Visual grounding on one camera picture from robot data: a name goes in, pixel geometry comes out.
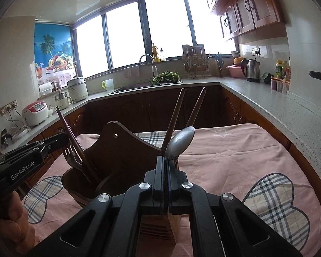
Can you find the person's left hand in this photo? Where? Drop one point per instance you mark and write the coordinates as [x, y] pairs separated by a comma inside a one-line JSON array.
[[18, 216]]

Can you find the dark wooden lower cabinets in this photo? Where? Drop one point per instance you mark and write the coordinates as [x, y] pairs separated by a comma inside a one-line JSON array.
[[139, 112]]

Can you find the tropical fruit wall poster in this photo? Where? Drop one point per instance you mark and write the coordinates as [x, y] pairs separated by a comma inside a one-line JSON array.
[[53, 48]]

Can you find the clear soap bottle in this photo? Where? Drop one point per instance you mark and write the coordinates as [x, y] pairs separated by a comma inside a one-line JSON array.
[[162, 55]]

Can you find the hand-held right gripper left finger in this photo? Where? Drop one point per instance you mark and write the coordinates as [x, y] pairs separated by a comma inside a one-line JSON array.
[[160, 171]]

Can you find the white and red rice cooker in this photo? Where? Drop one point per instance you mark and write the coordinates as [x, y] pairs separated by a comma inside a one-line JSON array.
[[34, 113]]

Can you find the yellow oil bottle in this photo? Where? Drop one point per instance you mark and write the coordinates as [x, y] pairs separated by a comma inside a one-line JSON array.
[[156, 55]]

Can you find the stainless steel electric kettle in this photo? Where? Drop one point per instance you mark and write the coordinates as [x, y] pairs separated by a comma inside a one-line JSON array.
[[251, 71]]

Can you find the yellow-cap sauce bottle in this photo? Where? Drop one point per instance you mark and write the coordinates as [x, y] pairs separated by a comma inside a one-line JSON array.
[[278, 69]]

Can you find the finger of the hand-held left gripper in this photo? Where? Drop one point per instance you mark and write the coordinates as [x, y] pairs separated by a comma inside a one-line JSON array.
[[56, 142]]

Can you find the pink basin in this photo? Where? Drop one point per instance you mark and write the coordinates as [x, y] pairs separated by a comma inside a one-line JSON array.
[[234, 71]]

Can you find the knife block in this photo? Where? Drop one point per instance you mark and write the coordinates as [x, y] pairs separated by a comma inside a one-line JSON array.
[[219, 68]]

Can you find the red-cap sauce bottle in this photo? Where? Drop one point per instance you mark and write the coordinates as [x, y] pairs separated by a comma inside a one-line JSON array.
[[287, 74]]

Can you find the white spice jar set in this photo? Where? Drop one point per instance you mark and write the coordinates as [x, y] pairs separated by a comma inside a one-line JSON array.
[[279, 85]]

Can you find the wall socket strip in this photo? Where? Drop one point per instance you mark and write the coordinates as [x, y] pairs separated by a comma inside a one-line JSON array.
[[8, 108]]

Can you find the grey speckled kitchen counter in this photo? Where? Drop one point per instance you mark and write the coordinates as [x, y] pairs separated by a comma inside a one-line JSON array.
[[256, 93]]

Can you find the white cooking pot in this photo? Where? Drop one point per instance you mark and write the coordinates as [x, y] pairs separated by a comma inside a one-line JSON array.
[[77, 89]]

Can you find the white glass-lid electric pot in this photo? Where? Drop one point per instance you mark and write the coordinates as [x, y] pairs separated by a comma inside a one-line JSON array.
[[63, 100]]

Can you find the metal spoon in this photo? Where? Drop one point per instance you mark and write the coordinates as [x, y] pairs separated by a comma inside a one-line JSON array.
[[180, 142]]

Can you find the kitchen window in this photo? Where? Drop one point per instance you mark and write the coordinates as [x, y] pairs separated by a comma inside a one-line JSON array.
[[123, 37]]

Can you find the kitchen sink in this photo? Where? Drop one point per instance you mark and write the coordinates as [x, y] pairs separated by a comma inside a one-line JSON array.
[[133, 87]]

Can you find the wooden upper cabinets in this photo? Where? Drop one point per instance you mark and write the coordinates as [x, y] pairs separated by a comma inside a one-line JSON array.
[[256, 5]]

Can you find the pink plaid-heart tablecloth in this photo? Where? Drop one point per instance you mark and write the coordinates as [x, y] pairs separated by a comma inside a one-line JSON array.
[[230, 160]]

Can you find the wooden utensil holder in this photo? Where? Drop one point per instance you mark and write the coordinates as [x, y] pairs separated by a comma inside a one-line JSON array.
[[123, 152]]

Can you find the white dishcloth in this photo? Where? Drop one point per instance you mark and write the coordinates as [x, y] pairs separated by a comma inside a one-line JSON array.
[[131, 71]]

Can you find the bowl of green vegetables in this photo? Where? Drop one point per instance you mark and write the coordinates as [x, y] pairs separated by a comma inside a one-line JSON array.
[[165, 77]]

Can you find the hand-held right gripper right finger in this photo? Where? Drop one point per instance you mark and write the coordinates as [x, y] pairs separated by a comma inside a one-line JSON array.
[[172, 174]]

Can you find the orange bowl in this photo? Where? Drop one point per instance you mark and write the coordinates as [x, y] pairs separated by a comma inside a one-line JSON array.
[[239, 61]]

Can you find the metal fork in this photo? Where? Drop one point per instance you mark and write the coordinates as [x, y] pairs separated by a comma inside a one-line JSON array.
[[72, 155]]

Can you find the green mug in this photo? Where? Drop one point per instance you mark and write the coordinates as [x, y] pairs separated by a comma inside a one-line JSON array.
[[267, 78]]

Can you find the kitchen faucet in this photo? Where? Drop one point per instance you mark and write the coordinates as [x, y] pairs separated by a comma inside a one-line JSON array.
[[153, 68]]

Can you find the wall power outlet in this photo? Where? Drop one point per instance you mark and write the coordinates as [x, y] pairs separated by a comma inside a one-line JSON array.
[[256, 51]]

